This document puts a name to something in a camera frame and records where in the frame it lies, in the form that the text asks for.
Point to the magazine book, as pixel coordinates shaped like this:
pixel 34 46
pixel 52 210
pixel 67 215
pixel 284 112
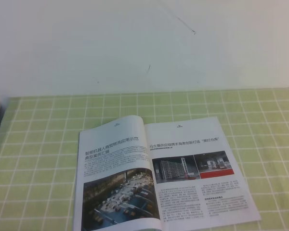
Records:
pixel 171 176

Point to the green checkered tablecloth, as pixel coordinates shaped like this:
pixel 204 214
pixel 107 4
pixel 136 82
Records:
pixel 39 145

